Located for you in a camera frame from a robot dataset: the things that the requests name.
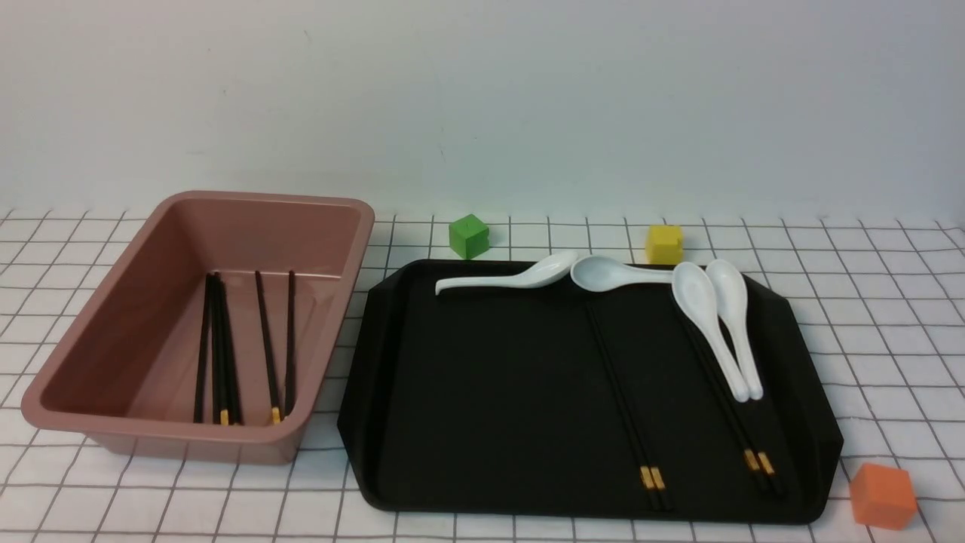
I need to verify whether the black gold-band chopstick tray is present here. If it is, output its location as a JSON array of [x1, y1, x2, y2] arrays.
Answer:
[[584, 302, 662, 511], [590, 302, 672, 512], [733, 399, 786, 499], [675, 309, 773, 494]]

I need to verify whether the green cube block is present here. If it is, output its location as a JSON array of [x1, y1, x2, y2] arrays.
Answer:
[[449, 213, 490, 260]]

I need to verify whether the white spoon far left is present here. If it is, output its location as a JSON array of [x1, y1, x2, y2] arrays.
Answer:
[[434, 250, 579, 296]]

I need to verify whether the white spoon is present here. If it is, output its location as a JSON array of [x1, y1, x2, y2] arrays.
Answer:
[[569, 255, 672, 293], [671, 262, 750, 403], [434, 250, 579, 296], [704, 259, 763, 400]]

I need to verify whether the white spoon centre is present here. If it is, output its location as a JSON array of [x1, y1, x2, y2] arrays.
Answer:
[[569, 255, 672, 293]]

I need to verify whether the black plastic tray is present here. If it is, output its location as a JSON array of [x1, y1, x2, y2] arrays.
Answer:
[[338, 260, 844, 525]]

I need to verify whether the yellow cube block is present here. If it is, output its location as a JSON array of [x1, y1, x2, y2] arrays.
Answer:
[[645, 224, 685, 266]]

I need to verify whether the white spoon front right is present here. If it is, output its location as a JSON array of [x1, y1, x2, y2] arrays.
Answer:
[[671, 262, 750, 403]]

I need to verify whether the black chopstick bin far right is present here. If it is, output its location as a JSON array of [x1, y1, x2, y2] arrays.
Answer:
[[285, 269, 296, 419]]

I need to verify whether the white spoon far right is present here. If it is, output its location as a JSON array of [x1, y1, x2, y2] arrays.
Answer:
[[704, 259, 763, 400]]

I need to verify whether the black gold-band chopstick bin right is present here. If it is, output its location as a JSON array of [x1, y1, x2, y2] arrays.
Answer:
[[255, 269, 282, 424]]

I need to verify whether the black gold-band chopstick bin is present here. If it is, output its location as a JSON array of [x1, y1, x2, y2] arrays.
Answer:
[[255, 269, 282, 424], [208, 274, 231, 426]]

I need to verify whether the pink plastic bin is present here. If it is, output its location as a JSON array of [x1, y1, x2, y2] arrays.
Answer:
[[21, 190, 375, 465]]

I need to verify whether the black chopstick bin far left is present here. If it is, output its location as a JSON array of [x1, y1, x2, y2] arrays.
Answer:
[[192, 274, 210, 424]]

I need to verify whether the orange cube block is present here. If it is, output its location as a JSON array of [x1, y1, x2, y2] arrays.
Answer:
[[849, 463, 918, 530]]

